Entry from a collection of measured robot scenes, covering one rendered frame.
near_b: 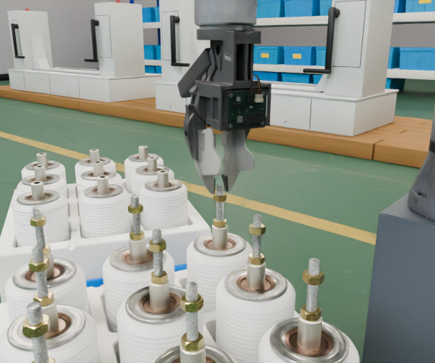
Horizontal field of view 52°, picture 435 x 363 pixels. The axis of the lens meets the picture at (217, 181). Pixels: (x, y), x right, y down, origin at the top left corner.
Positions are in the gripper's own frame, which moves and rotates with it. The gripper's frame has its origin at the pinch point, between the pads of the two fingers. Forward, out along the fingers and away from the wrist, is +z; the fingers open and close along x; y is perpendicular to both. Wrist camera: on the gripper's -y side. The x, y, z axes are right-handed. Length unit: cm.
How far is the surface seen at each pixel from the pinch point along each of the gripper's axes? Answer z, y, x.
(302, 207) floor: 34, -58, 63
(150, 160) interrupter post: 6.9, -39.8, 4.3
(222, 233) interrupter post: 7.2, 1.7, -0.1
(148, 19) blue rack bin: -49, -622, 216
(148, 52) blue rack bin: -1, -626, 216
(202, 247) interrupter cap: 9.1, 0.7, -2.8
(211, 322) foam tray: 16.9, 7.0, -4.6
